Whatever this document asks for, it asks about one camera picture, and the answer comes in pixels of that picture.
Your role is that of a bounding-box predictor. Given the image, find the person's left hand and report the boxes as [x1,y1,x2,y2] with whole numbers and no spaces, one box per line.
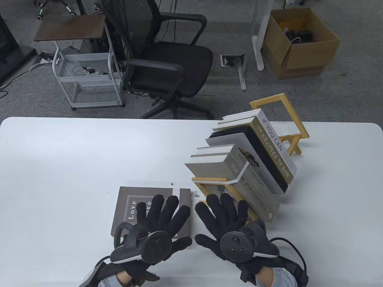
[118,194,192,281]

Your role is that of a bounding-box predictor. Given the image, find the person's right hand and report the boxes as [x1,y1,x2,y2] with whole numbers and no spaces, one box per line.
[194,194,274,283]

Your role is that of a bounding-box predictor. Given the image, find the thick grey book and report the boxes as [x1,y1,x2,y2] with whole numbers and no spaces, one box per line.
[111,187,192,239]

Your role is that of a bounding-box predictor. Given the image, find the wooden book rack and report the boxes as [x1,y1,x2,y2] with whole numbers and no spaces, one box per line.
[191,93,309,230]

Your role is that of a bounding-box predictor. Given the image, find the black right forearm band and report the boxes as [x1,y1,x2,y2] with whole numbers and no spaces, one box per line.
[280,258,309,287]

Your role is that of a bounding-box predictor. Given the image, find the black left forearm band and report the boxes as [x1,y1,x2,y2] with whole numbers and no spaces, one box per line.
[78,256,120,287]

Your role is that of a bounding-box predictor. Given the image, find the grey book pictured spine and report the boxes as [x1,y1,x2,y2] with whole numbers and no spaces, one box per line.
[197,144,282,207]

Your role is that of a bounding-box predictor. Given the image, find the black spine white book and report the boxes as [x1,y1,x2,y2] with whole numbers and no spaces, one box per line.
[205,125,288,194]

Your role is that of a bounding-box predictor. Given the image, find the gold spine white book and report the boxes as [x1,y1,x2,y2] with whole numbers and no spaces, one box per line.
[221,108,297,184]

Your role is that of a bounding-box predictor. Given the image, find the black right hand controller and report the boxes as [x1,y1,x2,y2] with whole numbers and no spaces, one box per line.
[220,221,280,263]

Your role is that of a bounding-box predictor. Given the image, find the black hand controller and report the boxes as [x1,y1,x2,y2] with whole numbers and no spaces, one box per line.
[220,221,280,263]
[110,223,173,264]

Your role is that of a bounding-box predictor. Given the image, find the black left hand controller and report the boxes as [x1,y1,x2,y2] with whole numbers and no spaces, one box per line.
[110,223,173,264]

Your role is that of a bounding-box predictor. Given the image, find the grey metal desk foot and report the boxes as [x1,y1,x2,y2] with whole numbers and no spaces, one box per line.
[237,53,249,91]

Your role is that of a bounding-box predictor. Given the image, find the black mesh office chair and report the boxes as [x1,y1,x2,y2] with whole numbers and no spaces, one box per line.
[95,0,215,120]

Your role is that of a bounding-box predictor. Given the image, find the metal floor socket box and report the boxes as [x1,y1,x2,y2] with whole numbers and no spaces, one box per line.
[221,54,246,68]

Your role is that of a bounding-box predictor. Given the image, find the white desk leg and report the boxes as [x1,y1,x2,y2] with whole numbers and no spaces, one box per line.
[251,0,274,71]

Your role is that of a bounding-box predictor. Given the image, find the brown cardboard box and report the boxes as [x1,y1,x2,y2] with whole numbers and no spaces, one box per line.
[262,7,340,80]

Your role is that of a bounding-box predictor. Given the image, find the white cart wooden top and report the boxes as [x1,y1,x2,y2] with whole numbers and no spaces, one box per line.
[34,14,126,111]

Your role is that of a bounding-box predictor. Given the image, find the black cabinet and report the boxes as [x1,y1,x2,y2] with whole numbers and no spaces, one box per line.
[0,13,37,86]

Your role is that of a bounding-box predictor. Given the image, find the office chair wheel base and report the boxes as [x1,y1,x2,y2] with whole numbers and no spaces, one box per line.
[34,0,77,21]

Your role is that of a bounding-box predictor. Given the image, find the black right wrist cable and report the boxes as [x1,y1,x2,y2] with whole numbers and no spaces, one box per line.
[269,237,308,280]

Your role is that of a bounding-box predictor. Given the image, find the tangled cables and chargers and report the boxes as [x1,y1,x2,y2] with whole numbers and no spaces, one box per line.
[72,64,111,78]

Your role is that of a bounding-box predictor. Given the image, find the black cable bundle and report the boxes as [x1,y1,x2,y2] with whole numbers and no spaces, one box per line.
[284,28,314,45]

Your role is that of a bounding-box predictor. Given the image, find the white floor cable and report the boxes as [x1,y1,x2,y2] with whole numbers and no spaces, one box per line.
[0,61,45,90]

